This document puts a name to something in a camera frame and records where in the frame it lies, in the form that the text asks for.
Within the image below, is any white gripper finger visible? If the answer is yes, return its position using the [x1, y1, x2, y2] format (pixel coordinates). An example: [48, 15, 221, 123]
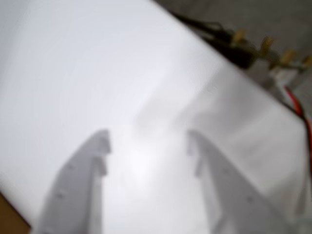
[36, 128, 112, 234]
[186, 129, 290, 234]

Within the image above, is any brown cardboard box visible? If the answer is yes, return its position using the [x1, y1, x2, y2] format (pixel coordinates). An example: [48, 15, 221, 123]
[0, 190, 32, 234]

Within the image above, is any red black servo wire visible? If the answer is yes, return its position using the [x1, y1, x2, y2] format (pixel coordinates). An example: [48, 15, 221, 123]
[284, 85, 312, 147]

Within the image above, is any thick black cable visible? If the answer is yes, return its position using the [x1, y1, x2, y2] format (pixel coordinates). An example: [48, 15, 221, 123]
[207, 34, 256, 70]

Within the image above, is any thin black cable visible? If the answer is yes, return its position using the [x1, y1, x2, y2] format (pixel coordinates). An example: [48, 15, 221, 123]
[170, 11, 234, 37]

